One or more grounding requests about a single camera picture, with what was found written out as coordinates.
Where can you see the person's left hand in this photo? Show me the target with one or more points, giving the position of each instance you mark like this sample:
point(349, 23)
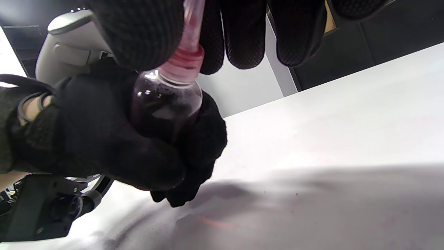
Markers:
point(97, 139)

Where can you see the person's right hand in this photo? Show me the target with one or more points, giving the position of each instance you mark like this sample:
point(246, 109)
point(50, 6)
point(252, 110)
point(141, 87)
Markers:
point(138, 31)

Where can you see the red pointed bottle cap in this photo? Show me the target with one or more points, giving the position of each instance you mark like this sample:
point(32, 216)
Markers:
point(185, 60)

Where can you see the clear soy sauce bottle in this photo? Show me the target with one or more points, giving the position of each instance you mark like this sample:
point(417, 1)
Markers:
point(163, 107)

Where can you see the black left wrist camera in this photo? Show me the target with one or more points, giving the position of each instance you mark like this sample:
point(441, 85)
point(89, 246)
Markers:
point(41, 208)

